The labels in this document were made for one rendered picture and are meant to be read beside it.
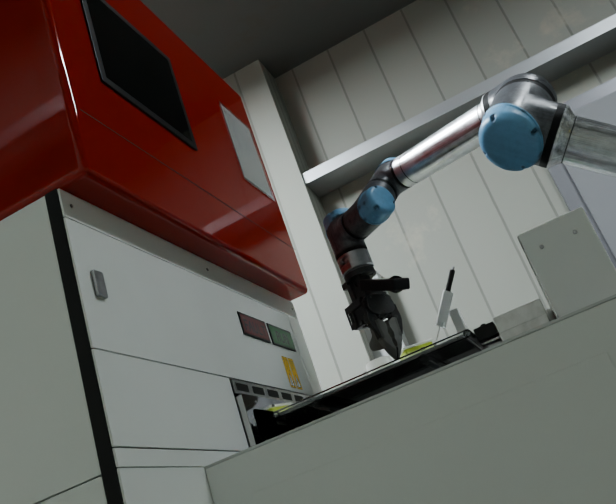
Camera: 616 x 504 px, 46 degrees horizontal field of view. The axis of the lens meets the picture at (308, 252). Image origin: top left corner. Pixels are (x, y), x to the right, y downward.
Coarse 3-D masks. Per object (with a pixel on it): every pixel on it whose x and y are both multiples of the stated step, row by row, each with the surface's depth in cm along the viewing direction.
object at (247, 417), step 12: (240, 396) 124; (252, 396) 127; (240, 408) 123; (252, 408) 125; (264, 408) 130; (276, 408) 134; (252, 420) 123; (312, 420) 152; (252, 432) 121; (252, 444) 120
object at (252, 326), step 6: (246, 318) 143; (252, 318) 146; (246, 324) 142; (252, 324) 144; (258, 324) 147; (264, 324) 150; (246, 330) 140; (252, 330) 143; (258, 330) 146; (264, 330) 149; (258, 336) 145; (264, 336) 148
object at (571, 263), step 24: (576, 216) 99; (528, 240) 101; (552, 240) 100; (576, 240) 99; (552, 264) 99; (576, 264) 98; (600, 264) 97; (552, 288) 98; (576, 288) 97; (600, 288) 96
